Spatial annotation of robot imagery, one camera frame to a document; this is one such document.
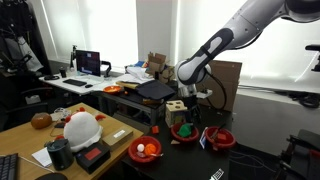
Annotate clear plastic container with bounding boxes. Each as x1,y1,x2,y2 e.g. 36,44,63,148
52,107,73,122

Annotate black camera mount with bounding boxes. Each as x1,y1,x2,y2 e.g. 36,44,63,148
304,44,320,73

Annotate black office chair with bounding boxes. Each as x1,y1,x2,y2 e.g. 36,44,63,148
0,71,49,132

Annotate brown football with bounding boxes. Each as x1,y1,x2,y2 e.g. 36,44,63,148
30,112,53,130

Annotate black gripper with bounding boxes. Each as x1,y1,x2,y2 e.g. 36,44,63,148
182,95,202,126

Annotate large cardboard box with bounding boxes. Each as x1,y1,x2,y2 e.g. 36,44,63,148
196,59,243,113

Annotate black cylindrical speaker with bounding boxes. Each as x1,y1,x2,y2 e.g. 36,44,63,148
46,138,75,172

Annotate black desk stand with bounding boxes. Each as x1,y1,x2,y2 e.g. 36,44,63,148
69,44,78,69

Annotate orange square block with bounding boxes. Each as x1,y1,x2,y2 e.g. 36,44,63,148
216,132,228,142

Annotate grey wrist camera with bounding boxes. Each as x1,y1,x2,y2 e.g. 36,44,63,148
196,89,213,99

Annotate white notepad paper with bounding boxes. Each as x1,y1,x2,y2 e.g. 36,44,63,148
31,146,53,168

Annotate black stick tool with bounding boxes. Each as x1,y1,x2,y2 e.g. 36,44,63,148
210,123,227,140

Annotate wooden shape sorter box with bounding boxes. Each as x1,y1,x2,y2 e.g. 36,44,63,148
164,99,188,128

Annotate wooden desk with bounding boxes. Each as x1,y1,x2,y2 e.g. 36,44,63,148
0,102,145,180

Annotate black keyboard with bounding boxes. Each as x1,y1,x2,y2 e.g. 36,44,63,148
62,78,88,88
0,152,19,180

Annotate black cup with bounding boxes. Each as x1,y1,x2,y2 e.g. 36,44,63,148
59,66,68,79

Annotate small open cardboard box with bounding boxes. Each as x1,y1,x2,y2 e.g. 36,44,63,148
145,52,177,84

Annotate red plastic bowl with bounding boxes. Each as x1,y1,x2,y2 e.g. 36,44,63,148
204,125,237,150
170,121,200,144
127,135,163,164

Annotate orange bowl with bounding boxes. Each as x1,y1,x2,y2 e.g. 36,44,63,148
102,85,124,95

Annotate black oval mouse pad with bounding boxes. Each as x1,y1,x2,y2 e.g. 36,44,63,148
34,172,69,180

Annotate dark hanging clothes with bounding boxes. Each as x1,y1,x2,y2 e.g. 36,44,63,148
0,0,44,73

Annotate white paper stack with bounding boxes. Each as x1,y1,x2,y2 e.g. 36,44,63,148
114,65,155,85

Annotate black cart frame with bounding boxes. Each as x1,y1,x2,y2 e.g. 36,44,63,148
274,129,320,180

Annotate black box with label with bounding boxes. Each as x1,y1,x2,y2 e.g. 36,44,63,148
91,89,168,126

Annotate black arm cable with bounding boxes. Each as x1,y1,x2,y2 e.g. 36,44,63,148
206,71,228,111

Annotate cardboard box white label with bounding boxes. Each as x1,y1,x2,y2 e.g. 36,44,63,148
100,126,134,152

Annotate black cable bundle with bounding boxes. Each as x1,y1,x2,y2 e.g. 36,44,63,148
288,91,320,109

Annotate green plastic toy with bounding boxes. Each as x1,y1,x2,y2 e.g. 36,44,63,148
176,122,193,138

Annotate blue white card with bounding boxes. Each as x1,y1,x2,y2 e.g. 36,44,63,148
198,126,209,150

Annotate orange ball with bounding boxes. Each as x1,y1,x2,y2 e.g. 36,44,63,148
144,143,157,157

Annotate black box red label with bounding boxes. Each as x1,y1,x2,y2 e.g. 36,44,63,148
74,141,112,175

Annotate computer monitor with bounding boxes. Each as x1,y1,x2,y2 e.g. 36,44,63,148
75,49,102,78

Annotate white helmet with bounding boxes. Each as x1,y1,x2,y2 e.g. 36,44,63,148
54,106,107,153

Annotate white desk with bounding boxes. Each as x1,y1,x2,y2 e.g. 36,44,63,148
38,71,128,97

